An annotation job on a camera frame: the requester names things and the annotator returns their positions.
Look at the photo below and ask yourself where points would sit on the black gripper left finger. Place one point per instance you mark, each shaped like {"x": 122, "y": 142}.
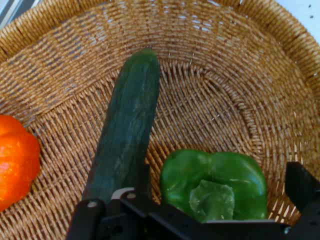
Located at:
{"x": 87, "y": 220}

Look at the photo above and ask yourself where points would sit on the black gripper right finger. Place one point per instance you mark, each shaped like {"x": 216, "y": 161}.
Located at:
{"x": 307, "y": 195}

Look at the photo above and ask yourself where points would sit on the green bell pepper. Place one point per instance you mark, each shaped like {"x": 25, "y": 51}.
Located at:
{"x": 225, "y": 170}

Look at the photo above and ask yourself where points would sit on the orange-red ribbed tomato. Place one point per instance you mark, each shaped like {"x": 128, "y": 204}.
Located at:
{"x": 17, "y": 162}

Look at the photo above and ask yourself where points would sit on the long dark green cucumber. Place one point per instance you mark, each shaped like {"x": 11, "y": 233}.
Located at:
{"x": 130, "y": 120}

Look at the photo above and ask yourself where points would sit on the round woven wicker basket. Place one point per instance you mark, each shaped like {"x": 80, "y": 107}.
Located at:
{"x": 225, "y": 100}

